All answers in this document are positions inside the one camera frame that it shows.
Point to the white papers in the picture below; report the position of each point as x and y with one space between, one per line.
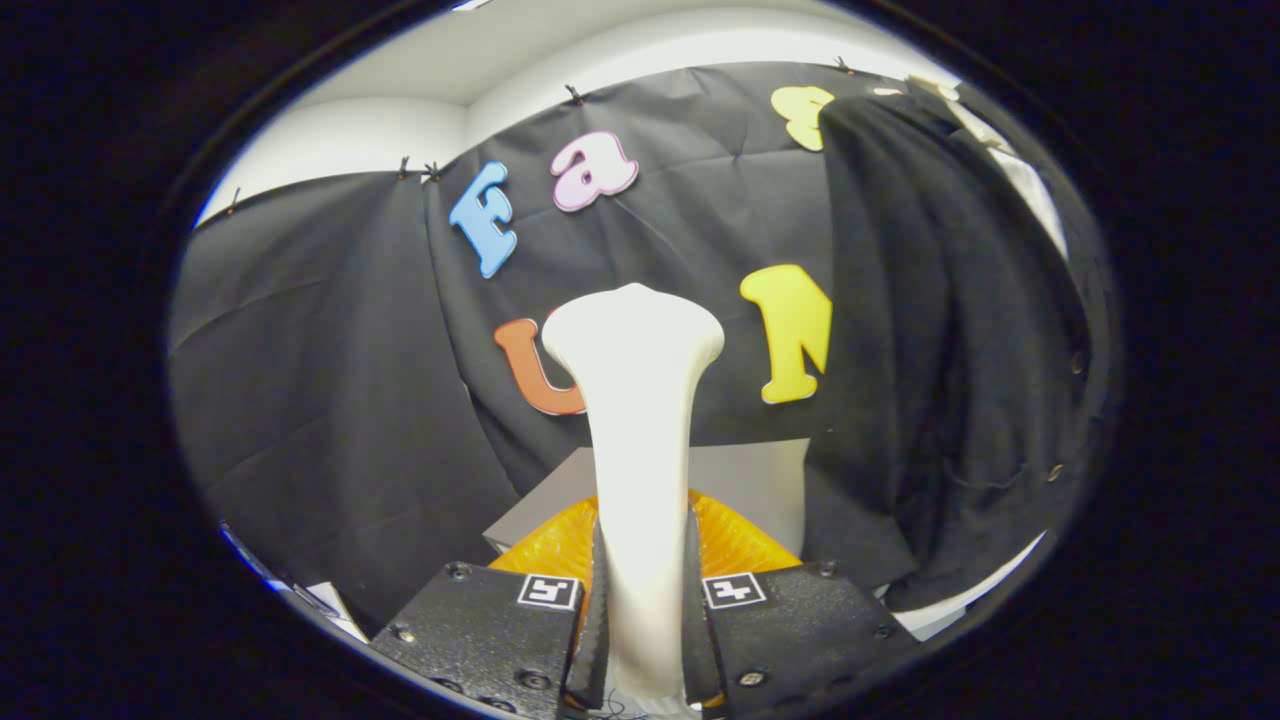
330 605

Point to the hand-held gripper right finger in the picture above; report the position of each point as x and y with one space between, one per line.
697 650

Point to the grey drawer cabinet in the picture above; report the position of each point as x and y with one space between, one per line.
740 480

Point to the black button jacket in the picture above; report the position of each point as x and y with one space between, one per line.
920 350

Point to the white mannequin torso on stand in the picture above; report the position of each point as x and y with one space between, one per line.
1035 195

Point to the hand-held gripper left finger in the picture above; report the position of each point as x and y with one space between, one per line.
592 650

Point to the black backdrop cloth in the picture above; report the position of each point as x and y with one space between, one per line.
320 350

